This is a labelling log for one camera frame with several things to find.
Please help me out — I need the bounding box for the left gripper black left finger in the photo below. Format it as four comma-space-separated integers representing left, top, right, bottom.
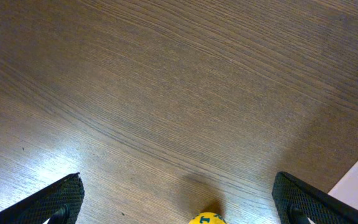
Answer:
0, 173, 85, 224

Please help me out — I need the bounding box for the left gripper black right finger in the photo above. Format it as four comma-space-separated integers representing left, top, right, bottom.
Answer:
272, 172, 358, 224

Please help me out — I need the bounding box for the yellow ball with letters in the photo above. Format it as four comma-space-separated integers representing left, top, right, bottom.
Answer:
188, 212, 227, 224

